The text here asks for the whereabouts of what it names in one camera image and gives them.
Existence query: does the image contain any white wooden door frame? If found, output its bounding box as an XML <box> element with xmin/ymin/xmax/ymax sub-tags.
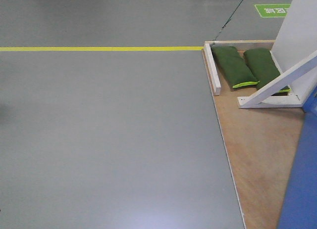
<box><xmin>237</xmin><ymin>0</ymin><xmax>317</xmax><ymax>108</ymax></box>

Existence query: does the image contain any wooden platform base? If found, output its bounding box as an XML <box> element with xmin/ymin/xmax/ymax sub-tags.
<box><xmin>202</xmin><ymin>40</ymin><xmax>307</xmax><ymax>229</ymax></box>

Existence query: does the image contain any green floor sign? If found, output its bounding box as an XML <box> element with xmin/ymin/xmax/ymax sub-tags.
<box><xmin>254</xmin><ymin>3</ymin><xmax>291</xmax><ymax>18</ymax></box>

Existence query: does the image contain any green sandbag near corner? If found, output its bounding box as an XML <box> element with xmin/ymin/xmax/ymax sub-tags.
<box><xmin>211</xmin><ymin>46</ymin><xmax>259</xmax><ymax>89</ymax></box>

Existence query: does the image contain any blue door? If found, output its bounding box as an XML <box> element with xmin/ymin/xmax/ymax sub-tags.
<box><xmin>277</xmin><ymin>90</ymin><xmax>317</xmax><ymax>229</ymax></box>

